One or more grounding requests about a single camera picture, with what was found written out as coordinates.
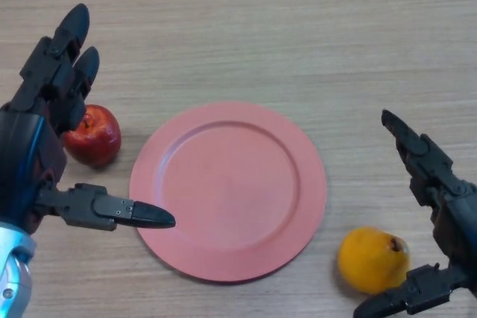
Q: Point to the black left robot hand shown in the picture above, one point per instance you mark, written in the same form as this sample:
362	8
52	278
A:
26	154

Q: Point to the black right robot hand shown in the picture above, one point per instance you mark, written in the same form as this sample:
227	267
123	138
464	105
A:
460	221

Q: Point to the yellow pear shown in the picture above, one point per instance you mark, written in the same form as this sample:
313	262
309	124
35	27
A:
369	258

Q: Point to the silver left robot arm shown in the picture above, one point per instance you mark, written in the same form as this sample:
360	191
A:
13	277

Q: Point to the pink round plate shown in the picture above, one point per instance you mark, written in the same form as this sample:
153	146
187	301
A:
231	191

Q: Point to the red apple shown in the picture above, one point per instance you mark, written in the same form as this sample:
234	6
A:
95	143

